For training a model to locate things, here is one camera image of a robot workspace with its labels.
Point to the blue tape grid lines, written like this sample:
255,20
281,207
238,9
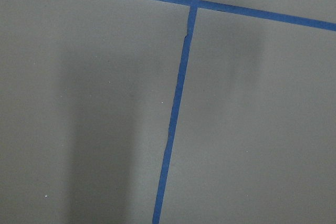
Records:
194,6

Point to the brown paper table cover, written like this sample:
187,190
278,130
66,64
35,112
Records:
87,88

